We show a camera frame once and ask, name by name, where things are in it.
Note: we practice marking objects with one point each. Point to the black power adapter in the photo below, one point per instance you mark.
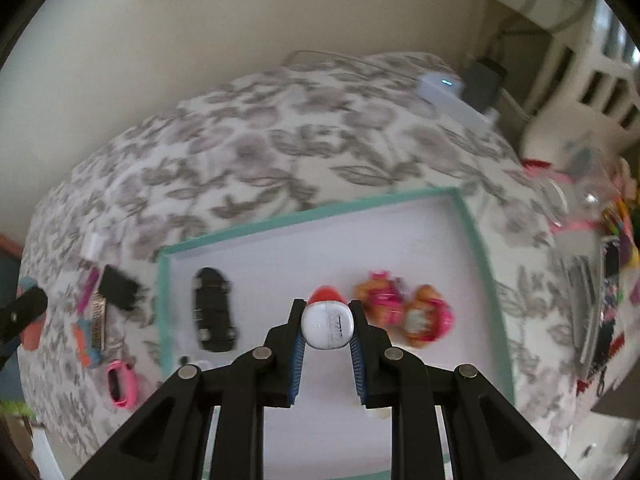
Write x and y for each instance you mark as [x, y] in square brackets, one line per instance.
[484, 85]

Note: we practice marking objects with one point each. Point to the white charger plug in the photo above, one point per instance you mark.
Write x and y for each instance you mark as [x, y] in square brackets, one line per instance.
[93, 246]

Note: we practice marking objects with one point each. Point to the orange blue toy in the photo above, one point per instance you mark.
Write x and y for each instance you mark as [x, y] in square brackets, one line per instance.
[86, 347]

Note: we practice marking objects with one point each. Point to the coral orange toy piece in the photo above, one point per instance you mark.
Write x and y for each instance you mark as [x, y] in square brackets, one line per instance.
[31, 337]

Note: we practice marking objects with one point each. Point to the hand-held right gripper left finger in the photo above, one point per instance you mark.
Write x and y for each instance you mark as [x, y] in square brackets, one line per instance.
[298, 360]

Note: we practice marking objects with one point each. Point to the white wooden furniture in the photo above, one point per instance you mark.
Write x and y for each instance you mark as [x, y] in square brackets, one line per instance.
[565, 120]

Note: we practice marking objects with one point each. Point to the green packet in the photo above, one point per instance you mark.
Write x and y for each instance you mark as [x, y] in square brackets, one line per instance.
[15, 408]

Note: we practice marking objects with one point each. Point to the magenta pen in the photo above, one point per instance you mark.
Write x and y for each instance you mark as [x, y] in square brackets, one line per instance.
[90, 286]

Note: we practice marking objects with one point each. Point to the clear plastic container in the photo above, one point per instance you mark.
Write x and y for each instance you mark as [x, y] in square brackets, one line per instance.
[580, 195]

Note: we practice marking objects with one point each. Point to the teal-rimmed white tray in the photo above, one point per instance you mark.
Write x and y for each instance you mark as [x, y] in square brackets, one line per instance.
[320, 240]

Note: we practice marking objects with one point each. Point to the black toy skateboard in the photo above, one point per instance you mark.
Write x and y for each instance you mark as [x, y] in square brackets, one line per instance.
[212, 310]

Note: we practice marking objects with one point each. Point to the red white glue tube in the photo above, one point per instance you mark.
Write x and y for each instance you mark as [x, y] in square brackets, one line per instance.
[327, 327]

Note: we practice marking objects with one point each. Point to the red white knitted cloth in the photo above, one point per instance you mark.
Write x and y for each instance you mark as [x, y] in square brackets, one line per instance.
[617, 345]

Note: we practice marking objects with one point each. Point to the pile of colourful toys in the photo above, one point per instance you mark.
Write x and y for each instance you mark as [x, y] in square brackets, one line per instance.
[622, 220]

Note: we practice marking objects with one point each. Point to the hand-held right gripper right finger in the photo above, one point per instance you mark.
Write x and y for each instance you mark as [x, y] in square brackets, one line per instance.
[357, 365]

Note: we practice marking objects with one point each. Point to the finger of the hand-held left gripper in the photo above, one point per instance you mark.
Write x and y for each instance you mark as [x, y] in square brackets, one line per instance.
[22, 312]

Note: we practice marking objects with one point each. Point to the white box with blue light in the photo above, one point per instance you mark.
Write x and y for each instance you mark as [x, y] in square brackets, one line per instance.
[440, 87]

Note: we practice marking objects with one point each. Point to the black charger plug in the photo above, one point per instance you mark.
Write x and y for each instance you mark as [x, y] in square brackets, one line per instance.
[117, 287]

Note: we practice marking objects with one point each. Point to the pink helmet dog figure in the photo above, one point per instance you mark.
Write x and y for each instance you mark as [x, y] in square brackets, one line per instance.
[425, 320]

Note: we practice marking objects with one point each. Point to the black white patterned bar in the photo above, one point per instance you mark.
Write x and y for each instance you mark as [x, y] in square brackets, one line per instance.
[98, 320]

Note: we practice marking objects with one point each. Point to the orange pink toy figure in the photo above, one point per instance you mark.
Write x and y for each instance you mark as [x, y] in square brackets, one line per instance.
[382, 295]

